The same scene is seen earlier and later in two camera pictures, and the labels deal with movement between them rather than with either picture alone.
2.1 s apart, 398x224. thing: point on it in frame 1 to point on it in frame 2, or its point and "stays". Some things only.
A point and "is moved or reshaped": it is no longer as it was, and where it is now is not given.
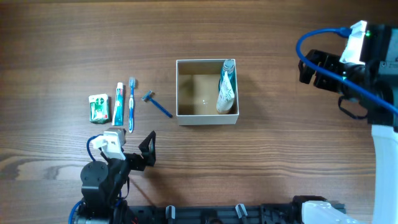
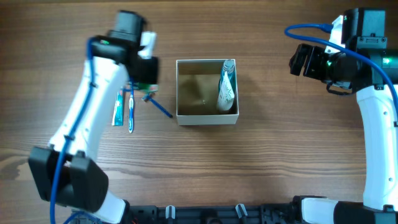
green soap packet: x=99 y=108 is moved or reshaped
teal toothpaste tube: x=118 y=118 stays
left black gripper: x=135 y=161 to x=145 y=72
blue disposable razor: x=148 y=96 stays
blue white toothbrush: x=132 y=83 stays
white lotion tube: x=225 y=102 stays
